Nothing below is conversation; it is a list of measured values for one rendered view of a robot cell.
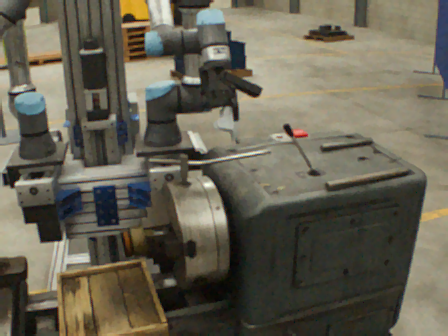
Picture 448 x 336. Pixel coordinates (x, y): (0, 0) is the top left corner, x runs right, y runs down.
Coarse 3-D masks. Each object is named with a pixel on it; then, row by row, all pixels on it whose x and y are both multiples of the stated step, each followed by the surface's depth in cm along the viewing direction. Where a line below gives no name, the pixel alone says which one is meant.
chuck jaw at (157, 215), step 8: (152, 192) 144; (160, 192) 145; (152, 200) 144; (160, 200) 144; (152, 208) 143; (160, 208) 143; (152, 216) 142; (160, 216) 142; (168, 216) 143; (144, 224) 141; (152, 224) 141; (160, 224) 142; (168, 224) 143
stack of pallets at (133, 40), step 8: (128, 24) 1017; (136, 24) 1008; (144, 24) 999; (128, 32) 1007; (136, 32) 982; (144, 32) 988; (128, 40) 980; (136, 40) 988; (144, 40) 1030; (128, 48) 987; (136, 48) 1064; (144, 48) 1039; (136, 56) 1043; (144, 56) 1048; (152, 56) 1026
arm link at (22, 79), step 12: (12, 36) 173; (24, 36) 177; (12, 48) 175; (24, 48) 178; (12, 60) 178; (24, 60) 180; (12, 72) 180; (24, 72) 181; (12, 84) 182; (24, 84) 183; (12, 96) 183; (12, 108) 184
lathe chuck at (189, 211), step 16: (176, 192) 133; (192, 192) 134; (176, 208) 130; (192, 208) 130; (208, 208) 131; (176, 224) 133; (192, 224) 129; (208, 224) 130; (208, 240) 129; (176, 256) 142; (208, 256) 131; (176, 272) 146; (192, 272) 132; (208, 272) 134
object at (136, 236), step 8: (128, 232) 139; (136, 232) 138; (144, 232) 139; (152, 232) 140; (128, 240) 137; (136, 240) 137; (144, 240) 137; (128, 248) 137; (136, 248) 137; (144, 248) 137; (128, 256) 139; (136, 256) 139
